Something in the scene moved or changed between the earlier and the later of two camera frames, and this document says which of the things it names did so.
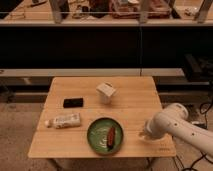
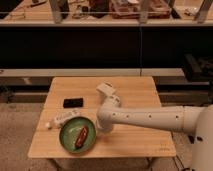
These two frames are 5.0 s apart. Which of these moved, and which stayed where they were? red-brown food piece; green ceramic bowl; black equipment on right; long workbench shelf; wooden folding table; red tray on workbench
Moved: red-brown food piece; green ceramic bowl
Stayed: black equipment on right; red tray on workbench; wooden folding table; long workbench shelf
